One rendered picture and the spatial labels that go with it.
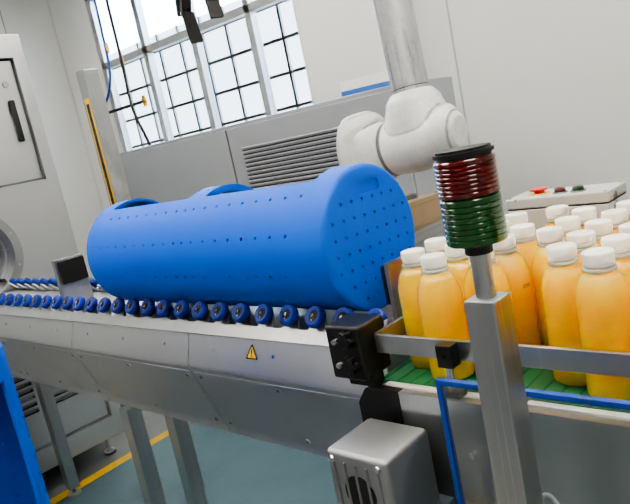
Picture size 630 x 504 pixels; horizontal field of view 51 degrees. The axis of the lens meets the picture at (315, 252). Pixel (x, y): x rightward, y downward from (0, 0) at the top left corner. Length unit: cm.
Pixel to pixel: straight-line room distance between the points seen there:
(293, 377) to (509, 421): 66
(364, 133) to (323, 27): 250
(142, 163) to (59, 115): 283
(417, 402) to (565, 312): 26
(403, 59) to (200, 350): 90
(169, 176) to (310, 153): 109
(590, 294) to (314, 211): 52
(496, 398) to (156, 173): 346
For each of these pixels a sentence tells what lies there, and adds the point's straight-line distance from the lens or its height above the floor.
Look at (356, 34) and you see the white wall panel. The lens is 415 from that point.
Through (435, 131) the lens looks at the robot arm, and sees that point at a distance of 172.
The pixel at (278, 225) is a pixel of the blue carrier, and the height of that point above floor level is 115.
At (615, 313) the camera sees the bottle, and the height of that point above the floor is 102.
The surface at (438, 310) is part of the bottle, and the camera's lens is 99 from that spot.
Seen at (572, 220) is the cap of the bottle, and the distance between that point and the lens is 111.
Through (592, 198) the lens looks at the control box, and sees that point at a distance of 130.
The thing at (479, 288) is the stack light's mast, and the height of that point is 111.
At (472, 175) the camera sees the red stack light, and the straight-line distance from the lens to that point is 67.
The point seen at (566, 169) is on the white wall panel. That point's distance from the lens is 397.
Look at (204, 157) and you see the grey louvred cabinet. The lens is 371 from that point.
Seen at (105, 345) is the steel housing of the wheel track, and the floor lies 85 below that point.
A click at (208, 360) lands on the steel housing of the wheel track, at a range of 154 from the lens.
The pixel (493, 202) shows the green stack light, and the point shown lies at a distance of 68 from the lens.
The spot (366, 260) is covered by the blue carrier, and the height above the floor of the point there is 105.
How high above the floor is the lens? 130
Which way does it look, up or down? 10 degrees down
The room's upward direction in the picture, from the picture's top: 12 degrees counter-clockwise
